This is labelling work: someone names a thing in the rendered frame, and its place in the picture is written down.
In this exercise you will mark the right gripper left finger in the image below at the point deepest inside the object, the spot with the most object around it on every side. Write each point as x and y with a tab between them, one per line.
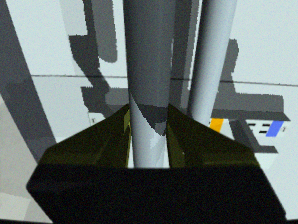
95	145

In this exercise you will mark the black wall panel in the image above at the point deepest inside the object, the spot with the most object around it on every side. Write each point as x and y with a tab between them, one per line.
58	57

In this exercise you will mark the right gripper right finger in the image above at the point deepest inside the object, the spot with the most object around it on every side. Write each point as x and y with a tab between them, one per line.
202	146

